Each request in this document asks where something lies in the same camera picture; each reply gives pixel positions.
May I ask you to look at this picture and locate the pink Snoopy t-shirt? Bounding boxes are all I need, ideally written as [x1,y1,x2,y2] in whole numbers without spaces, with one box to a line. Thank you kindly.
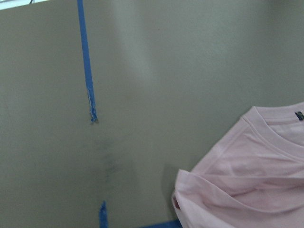
[172,103,304,228]

